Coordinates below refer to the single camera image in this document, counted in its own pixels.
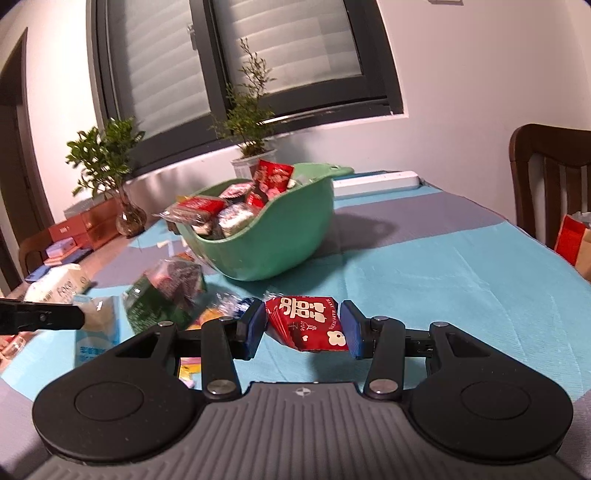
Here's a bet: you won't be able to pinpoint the plant in glass vase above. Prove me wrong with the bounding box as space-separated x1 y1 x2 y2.
66 117 147 238

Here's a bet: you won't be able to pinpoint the red biscuit packet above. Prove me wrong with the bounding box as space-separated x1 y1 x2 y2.
157 195 228 225

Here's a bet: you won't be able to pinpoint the white power strip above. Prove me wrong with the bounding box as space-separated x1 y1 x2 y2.
332 171 421 198

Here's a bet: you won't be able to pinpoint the green triangular snack bag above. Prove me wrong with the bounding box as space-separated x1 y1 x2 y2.
123 257 206 334

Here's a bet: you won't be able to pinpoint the potted plant white pot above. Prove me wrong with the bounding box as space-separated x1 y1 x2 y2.
211 37 276 179

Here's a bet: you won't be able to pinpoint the dark wooden chair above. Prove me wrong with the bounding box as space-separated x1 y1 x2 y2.
509 123 591 248

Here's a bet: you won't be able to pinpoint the paper shopping bag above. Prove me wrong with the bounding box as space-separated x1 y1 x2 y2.
554 212 591 281

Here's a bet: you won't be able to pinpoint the orange gift boxes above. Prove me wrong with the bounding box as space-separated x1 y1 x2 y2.
49 198 119 250

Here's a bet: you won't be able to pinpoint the blue foil candy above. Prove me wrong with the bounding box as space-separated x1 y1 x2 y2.
216 293 254 321

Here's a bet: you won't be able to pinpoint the white tissue pack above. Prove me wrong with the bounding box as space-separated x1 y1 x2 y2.
24 264 90 304

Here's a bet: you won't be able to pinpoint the dark window frame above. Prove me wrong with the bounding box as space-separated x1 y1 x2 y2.
86 1 404 176

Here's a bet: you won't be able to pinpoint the red wedding candy bag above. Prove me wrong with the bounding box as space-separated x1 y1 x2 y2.
266 296 348 352

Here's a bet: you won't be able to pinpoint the green plastic bowl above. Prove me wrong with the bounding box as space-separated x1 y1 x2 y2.
176 163 355 282

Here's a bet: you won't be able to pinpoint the red snack packet in bowl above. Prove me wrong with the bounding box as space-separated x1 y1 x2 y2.
247 159 294 207

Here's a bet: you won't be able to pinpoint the yellow pink snack packet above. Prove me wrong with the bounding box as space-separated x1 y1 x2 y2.
177 307 223 391

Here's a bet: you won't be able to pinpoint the blue patterned tablecloth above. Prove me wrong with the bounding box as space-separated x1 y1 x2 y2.
1 186 590 479

